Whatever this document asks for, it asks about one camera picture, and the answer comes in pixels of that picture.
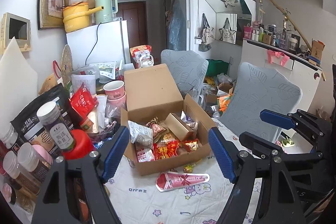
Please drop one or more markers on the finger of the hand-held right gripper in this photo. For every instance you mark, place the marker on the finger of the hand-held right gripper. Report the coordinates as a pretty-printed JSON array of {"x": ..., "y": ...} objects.
[
  {"x": 258, "y": 142},
  {"x": 277, "y": 119}
]

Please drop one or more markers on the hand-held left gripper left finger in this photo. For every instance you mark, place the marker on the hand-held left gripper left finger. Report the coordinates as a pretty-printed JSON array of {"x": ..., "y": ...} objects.
[{"x": 115, "y": 154}]

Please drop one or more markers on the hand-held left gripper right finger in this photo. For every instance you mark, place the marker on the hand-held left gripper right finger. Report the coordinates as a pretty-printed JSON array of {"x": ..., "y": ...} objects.
[{"x": 223, "y": 155}]

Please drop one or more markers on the long red white packet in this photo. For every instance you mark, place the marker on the long red white packet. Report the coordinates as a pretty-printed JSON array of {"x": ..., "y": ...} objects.
[{"x": 144, "y": 154}]

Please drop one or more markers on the small red gold packet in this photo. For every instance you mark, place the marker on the small red gold packet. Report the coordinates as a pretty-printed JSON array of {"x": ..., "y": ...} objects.
[{"x": 193, "y": 145}]

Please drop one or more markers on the white bread-print packet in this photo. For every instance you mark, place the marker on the white bread-print packet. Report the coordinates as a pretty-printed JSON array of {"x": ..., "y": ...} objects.
[{"x": 141, "y": 134}]

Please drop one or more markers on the yellow green candy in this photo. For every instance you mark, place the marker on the yellow green candy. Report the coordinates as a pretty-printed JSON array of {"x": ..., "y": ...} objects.
[{"x": 189, "y": 167}]

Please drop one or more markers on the purple silver packet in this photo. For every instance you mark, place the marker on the purple silver packet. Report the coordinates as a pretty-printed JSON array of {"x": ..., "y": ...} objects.
[{"x": 189, "y": 121}]

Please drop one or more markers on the pink cone packet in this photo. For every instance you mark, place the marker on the pink cone packet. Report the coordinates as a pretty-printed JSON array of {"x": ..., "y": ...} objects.
[{"x": 181, "y": 180}]

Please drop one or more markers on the brown striped snack packet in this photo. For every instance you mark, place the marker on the brown striped snack packet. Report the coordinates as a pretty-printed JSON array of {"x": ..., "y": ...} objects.
[{"x": 157, "y": 129}]

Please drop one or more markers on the red packet yellow lettering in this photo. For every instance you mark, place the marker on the red packet yellow lettering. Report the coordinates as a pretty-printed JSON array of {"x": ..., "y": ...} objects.
[{"x": 168, "y": 150}]

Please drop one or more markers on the gold rectangular box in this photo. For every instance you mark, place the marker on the gold rectangular box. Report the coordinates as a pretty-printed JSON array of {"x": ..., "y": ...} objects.
[{"x": 178, "y": 123}]

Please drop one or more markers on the brown cardboard box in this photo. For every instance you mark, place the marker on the brown cardboard box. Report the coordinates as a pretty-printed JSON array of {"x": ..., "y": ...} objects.
[{"x": 152, "y": 87}]

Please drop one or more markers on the blue white tube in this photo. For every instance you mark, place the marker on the blue white tube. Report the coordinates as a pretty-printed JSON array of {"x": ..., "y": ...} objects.
[{"x": 101, "y": 144}]

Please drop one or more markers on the green slipper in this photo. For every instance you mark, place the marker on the green slipper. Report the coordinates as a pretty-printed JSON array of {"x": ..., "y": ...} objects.
[{"x": 287, "y": 141}]

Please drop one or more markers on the large grey covered chair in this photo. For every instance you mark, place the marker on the large grey covered chair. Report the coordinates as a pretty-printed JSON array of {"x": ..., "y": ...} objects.
[{"x": 260, "y": 98}]

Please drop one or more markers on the red plastic container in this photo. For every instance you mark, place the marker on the red plastic container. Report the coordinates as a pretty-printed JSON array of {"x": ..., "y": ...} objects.
[{"x": 81, "y": 144}]

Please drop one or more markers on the white cabinet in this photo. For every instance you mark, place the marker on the white cabinet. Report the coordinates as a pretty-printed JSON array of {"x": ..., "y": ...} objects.
[{"x": 304, "y": 82}]

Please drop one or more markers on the pink paper cup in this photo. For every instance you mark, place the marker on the pink paper cup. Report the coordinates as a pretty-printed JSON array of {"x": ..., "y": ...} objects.
[
  {"x": 114, "y": 89},
  {"x": 118, "y": 102}
]

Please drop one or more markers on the floor box of clutter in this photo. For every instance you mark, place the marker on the floor box of clutter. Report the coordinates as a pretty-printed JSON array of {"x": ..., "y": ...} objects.
[{"x": 223, "y": 91}]

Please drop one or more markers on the red bag white lettering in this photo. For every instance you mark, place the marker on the red bag white lettering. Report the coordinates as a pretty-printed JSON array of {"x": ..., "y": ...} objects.
[{"x": 84, "y": 102}]

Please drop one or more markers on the pink cloth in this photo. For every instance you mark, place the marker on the pink cloth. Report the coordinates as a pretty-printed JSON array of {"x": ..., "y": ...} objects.
[{"x": 278, "y": 57}]

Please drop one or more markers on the dark labelled jar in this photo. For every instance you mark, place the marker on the dark labelled jar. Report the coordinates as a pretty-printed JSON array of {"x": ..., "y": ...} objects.
[{"x": 56, "y": 127}]

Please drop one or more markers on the white quilted printed tablecloth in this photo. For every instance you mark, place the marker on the white quilted printed tablecloth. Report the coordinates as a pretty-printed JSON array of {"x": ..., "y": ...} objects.
[{"x": 162, "y": 205}]

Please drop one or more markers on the pink bottle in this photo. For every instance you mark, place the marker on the pink bottle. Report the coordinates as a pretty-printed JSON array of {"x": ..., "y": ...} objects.
[{"x": 43, "y": 153}]

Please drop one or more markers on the glass mug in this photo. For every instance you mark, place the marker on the glass mug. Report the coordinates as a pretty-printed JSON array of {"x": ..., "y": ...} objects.
[{"x": 189, "y": 90}]

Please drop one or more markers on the green bin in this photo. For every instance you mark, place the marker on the green bin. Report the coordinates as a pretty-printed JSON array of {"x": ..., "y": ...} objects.
[{"x": 218, "y": 67}]

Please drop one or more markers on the white printed paper bag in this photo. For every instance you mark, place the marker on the white printed paper bag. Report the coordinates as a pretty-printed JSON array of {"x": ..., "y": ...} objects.
[{"x": 84, "y": 82}]

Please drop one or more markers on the small brown carton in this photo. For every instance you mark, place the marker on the small brown carton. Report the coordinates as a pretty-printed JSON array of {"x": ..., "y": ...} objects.
[{"x": 317, "y": 49}]

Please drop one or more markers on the row of cosmetic bottles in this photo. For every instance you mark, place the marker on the row of cosmetic bottles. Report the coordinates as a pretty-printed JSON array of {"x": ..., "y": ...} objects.
[{"x": 273, "y": 36}]

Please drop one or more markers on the green white pouch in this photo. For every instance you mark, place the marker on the green white pouch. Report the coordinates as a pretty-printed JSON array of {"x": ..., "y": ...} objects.
[{"x": 106, "y": 70}]

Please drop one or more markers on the black snack bag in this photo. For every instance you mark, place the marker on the black snack bag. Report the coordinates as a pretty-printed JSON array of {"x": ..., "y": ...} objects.
[{"x": 29, "y": 119}]

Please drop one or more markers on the small grey covered chair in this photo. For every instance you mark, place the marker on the small grey covered chair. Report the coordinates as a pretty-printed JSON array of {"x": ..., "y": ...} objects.
[{"x": 185, "y": 66}]

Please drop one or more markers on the round woven mat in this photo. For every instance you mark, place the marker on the round woven mat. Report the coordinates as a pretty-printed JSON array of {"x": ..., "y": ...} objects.
[{"x": 67, "y": 64}]

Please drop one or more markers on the red white snack bag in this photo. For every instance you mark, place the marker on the red white snack bag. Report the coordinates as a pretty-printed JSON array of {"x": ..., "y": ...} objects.
[{"x": 137, "y": 52}]

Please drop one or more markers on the bamboo pole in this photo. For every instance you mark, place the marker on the bamboo pole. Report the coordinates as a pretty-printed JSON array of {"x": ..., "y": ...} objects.
[{"x": 283, "y": 12}]

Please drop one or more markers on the white refrigerator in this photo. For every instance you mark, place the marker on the white refrigerator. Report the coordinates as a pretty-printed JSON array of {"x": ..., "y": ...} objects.
[{"x": 110, "y": 43}]

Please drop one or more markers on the white foam board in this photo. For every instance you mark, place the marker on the white foam board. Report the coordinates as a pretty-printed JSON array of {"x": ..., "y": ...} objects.
[{"x": 17, "y": 82}]

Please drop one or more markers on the brown door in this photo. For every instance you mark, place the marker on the brown door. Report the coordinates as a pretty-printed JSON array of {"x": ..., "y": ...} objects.
[{"x": 132, "y": 24}]

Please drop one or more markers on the blue plastic garment cover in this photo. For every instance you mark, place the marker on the blue plastic garment cover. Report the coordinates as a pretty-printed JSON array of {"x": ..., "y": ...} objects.
[{"x": 178, "y": 27}]

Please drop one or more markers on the yellow pot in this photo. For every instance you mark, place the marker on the yellow pot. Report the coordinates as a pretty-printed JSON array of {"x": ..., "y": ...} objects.
[{"x": 74, "y": 18}]

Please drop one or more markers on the light green kettle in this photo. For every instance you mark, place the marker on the light green kettle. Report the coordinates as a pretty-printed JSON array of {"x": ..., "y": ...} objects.
[{"x": 103, "y": 10}]

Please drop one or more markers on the small white wall box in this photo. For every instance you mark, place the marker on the small white wall box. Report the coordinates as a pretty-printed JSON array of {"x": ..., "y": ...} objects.
[{"x": 198, "y": 40}]

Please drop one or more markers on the beige wall intercom panel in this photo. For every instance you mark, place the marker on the beige wall intercom panel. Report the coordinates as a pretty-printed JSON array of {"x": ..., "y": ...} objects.
[{"x": 17, "y": 31}]

